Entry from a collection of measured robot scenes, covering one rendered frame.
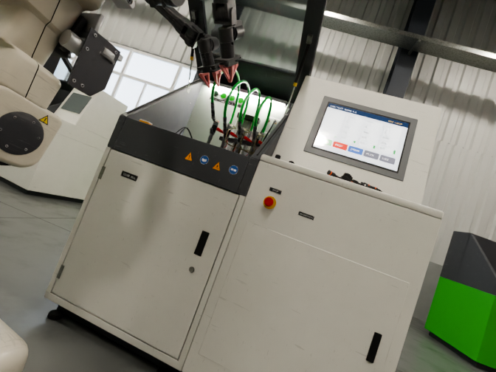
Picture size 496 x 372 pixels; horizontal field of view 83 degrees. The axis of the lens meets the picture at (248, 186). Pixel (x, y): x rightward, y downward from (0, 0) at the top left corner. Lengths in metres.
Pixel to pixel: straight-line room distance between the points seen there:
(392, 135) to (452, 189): 4.75
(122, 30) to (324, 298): 7.03
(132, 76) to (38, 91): 5.96
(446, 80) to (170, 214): 6.12
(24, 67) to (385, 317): 1.27
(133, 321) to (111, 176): 0.63
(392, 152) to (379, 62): 5.05
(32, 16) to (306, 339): 1.25
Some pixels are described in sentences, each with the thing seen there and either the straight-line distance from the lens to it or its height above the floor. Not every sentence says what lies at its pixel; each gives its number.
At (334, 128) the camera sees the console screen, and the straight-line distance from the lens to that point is 1.48.
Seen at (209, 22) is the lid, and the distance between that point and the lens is 1.84.
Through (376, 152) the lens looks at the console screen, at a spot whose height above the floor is 1.21.
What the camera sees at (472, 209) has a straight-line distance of 6.32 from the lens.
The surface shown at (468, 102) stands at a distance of 6.77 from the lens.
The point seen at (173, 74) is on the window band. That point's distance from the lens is 6.52.
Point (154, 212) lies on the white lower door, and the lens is 1.26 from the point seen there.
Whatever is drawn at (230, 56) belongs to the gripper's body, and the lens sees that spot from 1.22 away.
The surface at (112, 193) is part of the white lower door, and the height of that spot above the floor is 0.60.
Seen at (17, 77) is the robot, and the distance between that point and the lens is 0.85.
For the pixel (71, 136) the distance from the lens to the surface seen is 4.20.
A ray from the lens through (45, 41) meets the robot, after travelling 0.93.
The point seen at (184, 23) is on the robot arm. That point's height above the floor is 1.40.
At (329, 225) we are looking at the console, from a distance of 1.11.
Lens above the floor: 0.75
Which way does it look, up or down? 4 degrees up
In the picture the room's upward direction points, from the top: 20 degrees clockwise
